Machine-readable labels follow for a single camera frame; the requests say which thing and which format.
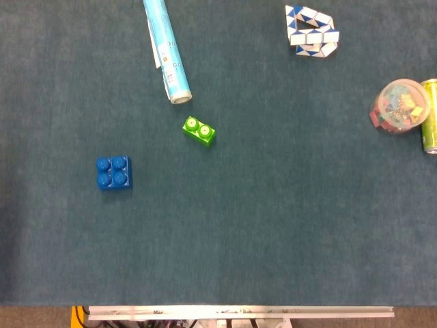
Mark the green toy brick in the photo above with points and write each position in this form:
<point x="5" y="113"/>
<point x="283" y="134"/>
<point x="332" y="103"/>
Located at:
<point x="199" y="131"/>

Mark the light blue tube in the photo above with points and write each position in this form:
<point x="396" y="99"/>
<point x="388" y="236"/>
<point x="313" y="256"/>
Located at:
<point x="165" y="48"/>

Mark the blue toy brick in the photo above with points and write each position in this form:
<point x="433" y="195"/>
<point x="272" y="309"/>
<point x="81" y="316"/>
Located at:
<point x="113" y="172"/>

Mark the blue table mat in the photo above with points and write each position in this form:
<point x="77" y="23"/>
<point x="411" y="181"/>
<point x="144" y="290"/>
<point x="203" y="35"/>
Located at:
<point x="218" y="153"/>

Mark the blue and white snake puzzle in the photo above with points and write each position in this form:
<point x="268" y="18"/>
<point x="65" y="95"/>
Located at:
<point x="312" y="36"/>

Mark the clear jar of binder clips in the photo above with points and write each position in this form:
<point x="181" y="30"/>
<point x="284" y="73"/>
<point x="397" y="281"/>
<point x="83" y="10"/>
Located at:
<point x="399" y="106"/>

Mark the green drink can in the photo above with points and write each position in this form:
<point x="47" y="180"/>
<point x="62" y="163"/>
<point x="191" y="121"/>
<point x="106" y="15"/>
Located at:
<point x="429" y="118"/>

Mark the aluminium rail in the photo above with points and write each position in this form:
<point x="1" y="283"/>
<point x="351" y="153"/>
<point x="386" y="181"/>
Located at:
<point x="239" y="311"/>

